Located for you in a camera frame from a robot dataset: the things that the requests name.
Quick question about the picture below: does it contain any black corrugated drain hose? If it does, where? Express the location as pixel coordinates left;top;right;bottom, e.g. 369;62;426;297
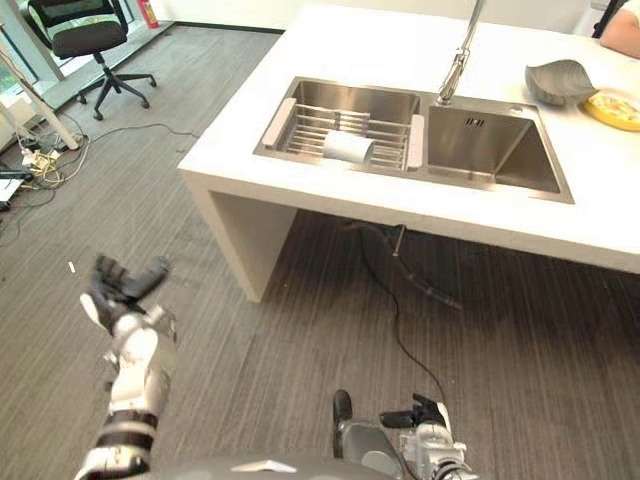
342;221;463;311

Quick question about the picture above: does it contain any silver robot torso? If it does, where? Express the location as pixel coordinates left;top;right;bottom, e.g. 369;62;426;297
158;455;386;480

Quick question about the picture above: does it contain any long black floor cable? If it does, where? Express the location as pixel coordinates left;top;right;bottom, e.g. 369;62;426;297
82;122;200;147

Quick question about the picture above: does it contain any person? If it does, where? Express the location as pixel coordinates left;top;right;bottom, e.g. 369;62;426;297
592;0;640;60

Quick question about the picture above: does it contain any white ceramic cup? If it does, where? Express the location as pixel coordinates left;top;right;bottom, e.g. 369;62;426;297
323;130;376;165

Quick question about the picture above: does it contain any white kitchen island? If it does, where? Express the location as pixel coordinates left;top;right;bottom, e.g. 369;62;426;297
177;0;640;305

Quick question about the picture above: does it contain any metal sink drain rack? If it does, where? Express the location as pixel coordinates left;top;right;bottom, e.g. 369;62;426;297
262;97;426;173

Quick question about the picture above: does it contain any stainless steel double sink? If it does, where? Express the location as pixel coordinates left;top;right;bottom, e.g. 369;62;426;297
251;75;576;205

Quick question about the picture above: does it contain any thin black floor cable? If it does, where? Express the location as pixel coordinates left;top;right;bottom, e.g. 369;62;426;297
358;225;448;403

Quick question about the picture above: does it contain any black office chair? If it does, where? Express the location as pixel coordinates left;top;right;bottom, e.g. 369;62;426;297
25;0;159;122

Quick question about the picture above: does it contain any white power strip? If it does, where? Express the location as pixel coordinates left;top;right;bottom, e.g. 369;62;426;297
20;147;62;172

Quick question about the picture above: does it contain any yellow patterned plate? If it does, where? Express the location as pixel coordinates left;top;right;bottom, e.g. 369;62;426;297
578;88;640;133

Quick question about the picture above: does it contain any chrome kitchen faucet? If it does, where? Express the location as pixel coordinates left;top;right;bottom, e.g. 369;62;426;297
435;0;487;107

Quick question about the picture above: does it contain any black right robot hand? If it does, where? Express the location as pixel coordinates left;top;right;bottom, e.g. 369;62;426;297
379;393;452;431

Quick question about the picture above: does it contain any white slanted stand pole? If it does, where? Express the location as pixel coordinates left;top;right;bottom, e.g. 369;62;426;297
0;37;81;151

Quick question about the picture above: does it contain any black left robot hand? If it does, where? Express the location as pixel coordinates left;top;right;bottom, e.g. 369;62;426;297
79;254;174;334

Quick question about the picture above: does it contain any red fire extinguisher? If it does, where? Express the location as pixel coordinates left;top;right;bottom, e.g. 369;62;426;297
138;0;161;30

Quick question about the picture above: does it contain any grey leaf-shaped bowl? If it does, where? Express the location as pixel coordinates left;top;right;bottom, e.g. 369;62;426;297
524;58;600;107

